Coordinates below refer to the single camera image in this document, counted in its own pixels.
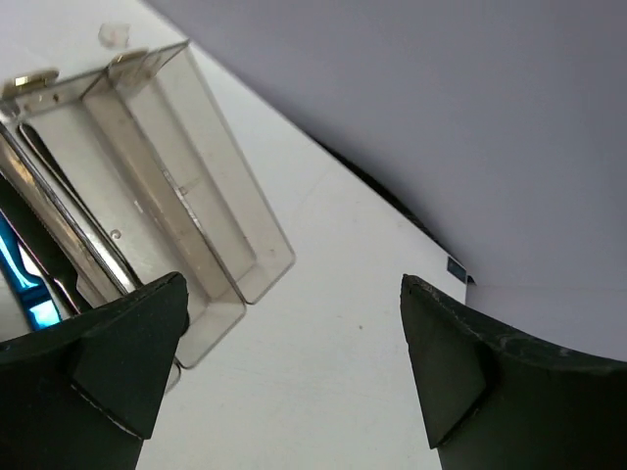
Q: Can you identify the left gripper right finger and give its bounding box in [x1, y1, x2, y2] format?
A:
[401, 275, 626, 469]

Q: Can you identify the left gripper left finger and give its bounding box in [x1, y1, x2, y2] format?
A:
[1, 272, 188, 469]

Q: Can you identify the blue knife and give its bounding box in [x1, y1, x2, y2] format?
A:
[1, 216, 62, 340]

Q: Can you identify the black spoon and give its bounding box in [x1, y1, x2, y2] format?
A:
[17, 122, 143, 289]

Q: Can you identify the black knife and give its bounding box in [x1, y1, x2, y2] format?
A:
[1, 176, 92, 314]

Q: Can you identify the clear compartment organizer tray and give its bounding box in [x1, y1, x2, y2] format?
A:
[1, 42, 295, 385]

